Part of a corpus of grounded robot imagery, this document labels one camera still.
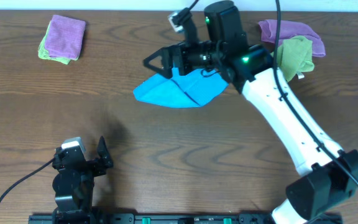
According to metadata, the blue microfiber cloth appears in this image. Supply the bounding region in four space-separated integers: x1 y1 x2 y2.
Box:
133 68 228 108

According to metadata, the green cloth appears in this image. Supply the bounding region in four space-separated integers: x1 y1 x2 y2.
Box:
277 35 314 82
38 24 71 65

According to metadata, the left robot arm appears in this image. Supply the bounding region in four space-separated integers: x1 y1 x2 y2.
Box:
52 136 113 224

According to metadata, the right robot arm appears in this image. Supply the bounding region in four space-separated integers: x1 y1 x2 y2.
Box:
143 1 358 223

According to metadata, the crumpled purple cloth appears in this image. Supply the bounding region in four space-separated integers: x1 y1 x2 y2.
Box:
258 19 326 57

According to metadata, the folded purple cloth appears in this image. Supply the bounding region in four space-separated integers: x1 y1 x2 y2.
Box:
44 15 86 60

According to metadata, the folded green cloth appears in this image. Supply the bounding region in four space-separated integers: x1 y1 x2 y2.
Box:
38 24 71 65

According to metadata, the left black cable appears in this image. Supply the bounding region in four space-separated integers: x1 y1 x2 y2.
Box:
0 157 56 224

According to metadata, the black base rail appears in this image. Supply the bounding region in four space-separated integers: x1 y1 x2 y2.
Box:
28 212 344 224

